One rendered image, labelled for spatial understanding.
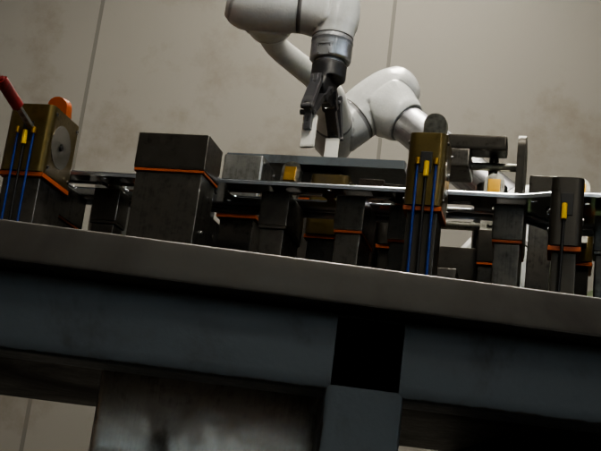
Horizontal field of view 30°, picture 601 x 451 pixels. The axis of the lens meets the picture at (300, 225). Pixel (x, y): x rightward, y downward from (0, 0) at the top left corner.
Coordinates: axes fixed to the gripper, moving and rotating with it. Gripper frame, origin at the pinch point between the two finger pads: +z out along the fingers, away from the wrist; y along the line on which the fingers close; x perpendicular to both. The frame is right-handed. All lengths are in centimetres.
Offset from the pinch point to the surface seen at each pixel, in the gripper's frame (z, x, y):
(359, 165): 4.9, 11.8, 6.6
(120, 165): -54, -149, -158
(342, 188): 21, 22, 41
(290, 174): 12.1, 3.8, 22.2
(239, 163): 10.8, -5.8, 24.7
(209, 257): 51, 36, 111
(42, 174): 26, -21, 63
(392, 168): 5.3, 18.2, 5.5
